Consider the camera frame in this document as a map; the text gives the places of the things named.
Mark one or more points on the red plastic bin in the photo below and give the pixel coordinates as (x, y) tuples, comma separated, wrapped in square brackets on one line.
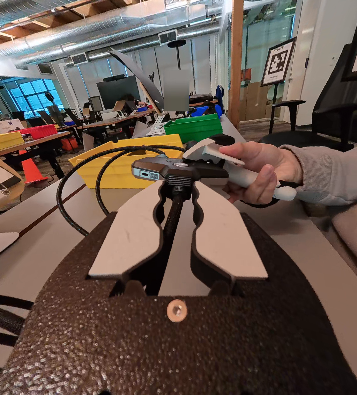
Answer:
[(39, 131)]

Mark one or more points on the black office chair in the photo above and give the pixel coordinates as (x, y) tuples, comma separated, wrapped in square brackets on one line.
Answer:
[(335, 92)]

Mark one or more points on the orange traffic cone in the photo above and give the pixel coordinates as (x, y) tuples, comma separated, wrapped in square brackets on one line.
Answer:
[(32, 169)]

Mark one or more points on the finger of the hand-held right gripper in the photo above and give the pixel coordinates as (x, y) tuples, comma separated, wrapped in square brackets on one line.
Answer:
[(201, 146)]

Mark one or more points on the black curved board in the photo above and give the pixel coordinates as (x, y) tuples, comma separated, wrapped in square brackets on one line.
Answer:
[(141, 80)]

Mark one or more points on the small yellow plastic bin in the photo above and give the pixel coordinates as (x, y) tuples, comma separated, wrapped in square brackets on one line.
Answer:
[(5, 140)]

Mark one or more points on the wooden support post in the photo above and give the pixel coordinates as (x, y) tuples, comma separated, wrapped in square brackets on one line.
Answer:
[(236, 61)]

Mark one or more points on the large yellow plastic bin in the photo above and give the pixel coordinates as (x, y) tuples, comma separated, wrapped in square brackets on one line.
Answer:
[(119, 176)]

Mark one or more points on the large black display screen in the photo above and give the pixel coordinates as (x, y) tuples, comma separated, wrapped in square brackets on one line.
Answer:
[(118, 92)]

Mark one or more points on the green plastic bin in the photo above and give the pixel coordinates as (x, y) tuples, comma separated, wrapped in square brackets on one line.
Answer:
[(193, 128)]

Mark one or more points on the small blue plastic bin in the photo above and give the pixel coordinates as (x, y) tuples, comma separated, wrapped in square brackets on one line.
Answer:
[(203, 111)]

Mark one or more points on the person's right hand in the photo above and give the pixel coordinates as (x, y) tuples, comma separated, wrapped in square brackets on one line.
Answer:
[(283, 163)]

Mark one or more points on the silver air duct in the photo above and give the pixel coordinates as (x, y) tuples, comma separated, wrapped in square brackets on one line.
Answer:
[(104, 34)]

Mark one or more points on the brown cardboard boxes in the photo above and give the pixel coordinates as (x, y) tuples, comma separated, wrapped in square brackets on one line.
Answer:
[(255, 101)]

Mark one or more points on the person's right forearm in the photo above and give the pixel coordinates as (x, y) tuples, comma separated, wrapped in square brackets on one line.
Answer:
[(335, 176)]

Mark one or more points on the framed tag sign on stand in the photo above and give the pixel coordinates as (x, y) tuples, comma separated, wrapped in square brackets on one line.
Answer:
[(278, 61)]

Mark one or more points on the wooden desk with black legs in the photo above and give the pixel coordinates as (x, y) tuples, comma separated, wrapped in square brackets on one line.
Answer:
[(36, 143)]

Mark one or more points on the black video switch hub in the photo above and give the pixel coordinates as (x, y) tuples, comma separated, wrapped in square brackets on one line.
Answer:
[(178, 172)]

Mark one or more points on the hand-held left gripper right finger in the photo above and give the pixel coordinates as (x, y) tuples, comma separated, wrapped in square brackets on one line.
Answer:
[(227, 237)]

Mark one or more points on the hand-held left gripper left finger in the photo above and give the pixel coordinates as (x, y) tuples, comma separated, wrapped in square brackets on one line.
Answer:
[(129, 234)]

